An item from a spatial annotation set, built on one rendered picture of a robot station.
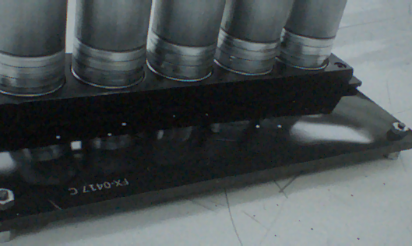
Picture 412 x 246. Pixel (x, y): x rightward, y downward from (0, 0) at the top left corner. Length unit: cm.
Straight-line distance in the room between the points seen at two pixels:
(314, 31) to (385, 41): 13
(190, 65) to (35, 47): 5
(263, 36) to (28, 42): 8
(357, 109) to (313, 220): 6
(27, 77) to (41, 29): 2
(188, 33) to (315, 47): 6
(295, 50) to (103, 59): 8
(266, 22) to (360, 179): 7
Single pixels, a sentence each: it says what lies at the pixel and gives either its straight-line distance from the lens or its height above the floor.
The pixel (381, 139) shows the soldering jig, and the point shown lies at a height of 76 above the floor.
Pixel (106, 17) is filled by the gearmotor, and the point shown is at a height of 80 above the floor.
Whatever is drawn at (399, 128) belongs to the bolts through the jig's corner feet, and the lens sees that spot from 23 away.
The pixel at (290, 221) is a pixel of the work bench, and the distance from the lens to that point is 18.
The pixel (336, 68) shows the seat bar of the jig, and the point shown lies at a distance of 24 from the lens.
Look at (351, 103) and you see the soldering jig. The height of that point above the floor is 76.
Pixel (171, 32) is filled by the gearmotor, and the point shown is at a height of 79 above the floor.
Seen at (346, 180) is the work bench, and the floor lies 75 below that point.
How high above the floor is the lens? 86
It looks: 32 degrees down
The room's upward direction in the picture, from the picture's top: 12 degrees clockwise
